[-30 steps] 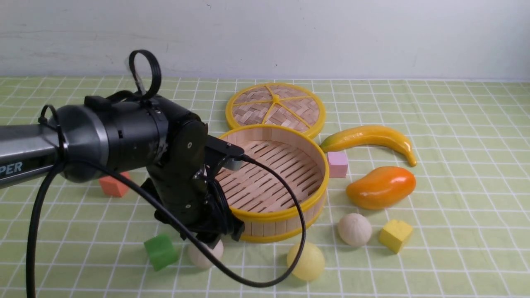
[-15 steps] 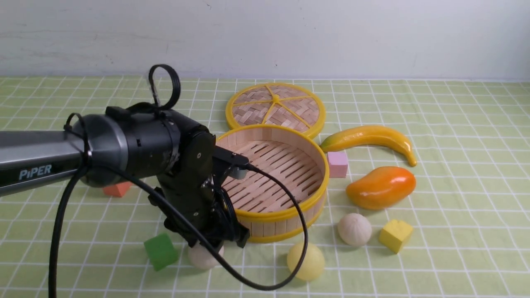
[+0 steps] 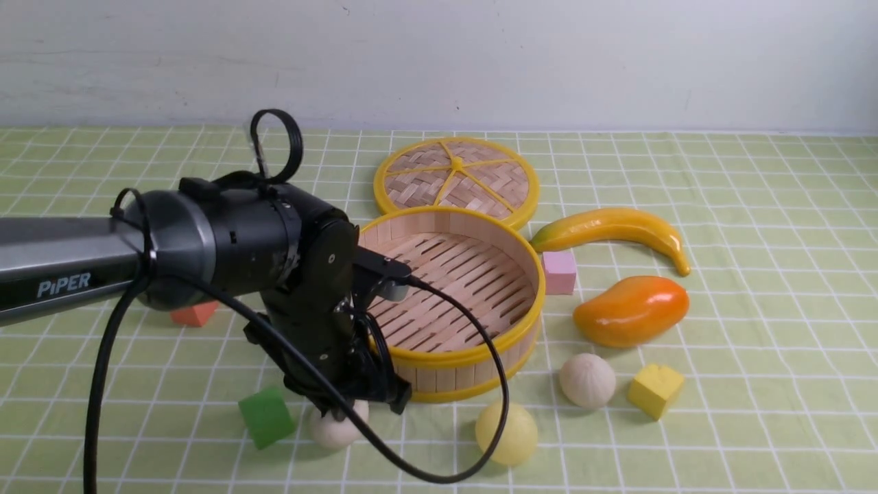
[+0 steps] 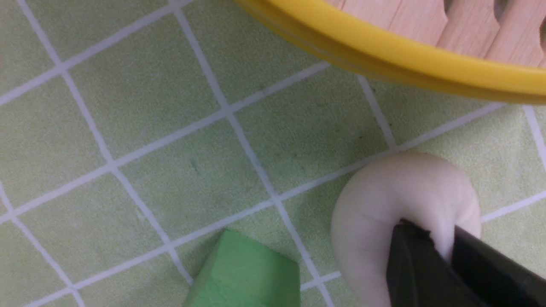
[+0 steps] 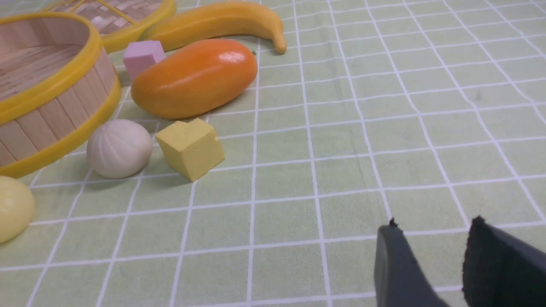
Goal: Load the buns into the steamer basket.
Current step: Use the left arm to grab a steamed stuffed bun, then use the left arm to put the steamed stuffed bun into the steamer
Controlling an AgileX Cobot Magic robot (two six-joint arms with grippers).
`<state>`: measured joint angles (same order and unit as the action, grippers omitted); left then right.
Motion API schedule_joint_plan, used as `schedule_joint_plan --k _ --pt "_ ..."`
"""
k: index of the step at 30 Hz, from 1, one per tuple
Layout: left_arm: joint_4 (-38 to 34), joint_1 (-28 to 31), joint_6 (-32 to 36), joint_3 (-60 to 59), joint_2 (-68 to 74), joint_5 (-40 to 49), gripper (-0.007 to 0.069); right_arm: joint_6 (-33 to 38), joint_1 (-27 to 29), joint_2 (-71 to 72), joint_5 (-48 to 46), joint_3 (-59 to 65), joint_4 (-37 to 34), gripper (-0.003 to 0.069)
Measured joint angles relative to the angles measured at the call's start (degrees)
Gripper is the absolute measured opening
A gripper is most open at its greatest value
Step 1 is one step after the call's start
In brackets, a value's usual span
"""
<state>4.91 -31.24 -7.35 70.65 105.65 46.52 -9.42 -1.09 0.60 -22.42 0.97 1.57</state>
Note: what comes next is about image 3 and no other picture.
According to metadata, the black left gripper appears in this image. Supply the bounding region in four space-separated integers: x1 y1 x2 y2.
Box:
261 220 412 414

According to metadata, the pale yellow smooth bun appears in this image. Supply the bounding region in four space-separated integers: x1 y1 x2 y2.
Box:
475 400 538 467

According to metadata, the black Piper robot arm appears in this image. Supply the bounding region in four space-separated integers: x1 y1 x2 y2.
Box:
1 179 412 418

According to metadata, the bamboo steamer tray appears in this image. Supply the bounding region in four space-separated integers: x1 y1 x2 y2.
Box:
359 207 545 403

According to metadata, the woven bamboo steamer lid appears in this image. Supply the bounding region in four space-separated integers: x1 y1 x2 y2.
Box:
373 137 540 229

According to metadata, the green foam cube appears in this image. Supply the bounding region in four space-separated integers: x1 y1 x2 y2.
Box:
237 387 297 450

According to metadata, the red foam cube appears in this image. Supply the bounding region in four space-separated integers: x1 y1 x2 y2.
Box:
170 301 219 327

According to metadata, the pink foam cube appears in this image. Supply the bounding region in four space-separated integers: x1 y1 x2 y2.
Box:
542 250 578 295

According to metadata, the yellow plastic banana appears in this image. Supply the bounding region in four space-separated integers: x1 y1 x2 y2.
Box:
530 207 692 277

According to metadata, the orange plastic mango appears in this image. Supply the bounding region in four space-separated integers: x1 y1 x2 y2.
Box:
573 276 690 349

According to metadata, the yellow foam cube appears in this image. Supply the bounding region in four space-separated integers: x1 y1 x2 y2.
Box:
626 364 685 420

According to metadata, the green checkered tablecloth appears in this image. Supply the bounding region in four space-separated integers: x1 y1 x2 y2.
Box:
1 117 877 493

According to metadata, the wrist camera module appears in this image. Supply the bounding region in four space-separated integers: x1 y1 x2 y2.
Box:
353 246 413 309

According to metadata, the black cable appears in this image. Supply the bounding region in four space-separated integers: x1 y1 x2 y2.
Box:
83 108 510 494

